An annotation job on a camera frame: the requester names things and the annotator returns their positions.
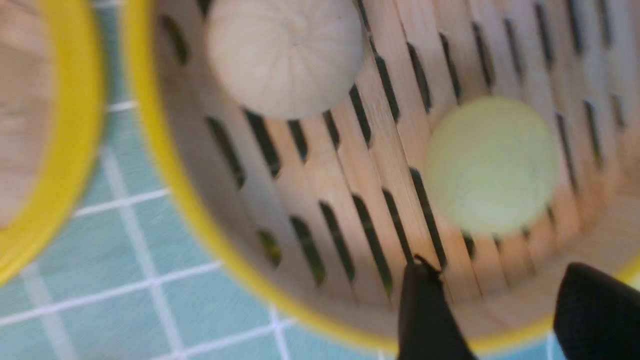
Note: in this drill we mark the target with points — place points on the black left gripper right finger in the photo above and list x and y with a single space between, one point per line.
597 317

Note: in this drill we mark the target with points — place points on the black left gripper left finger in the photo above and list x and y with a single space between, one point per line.
427 329

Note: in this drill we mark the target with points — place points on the pale yellow bun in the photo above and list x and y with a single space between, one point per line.
492 166

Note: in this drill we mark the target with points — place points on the white bun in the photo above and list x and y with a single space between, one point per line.
285 59

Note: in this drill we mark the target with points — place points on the bamboo steamer tray yellow rim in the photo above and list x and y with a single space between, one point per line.
321 215

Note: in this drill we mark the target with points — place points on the woven bamboo steamer lid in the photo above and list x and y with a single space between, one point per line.
52 118

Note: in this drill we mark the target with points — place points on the green checkered tablecloth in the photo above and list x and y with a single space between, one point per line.
127 278

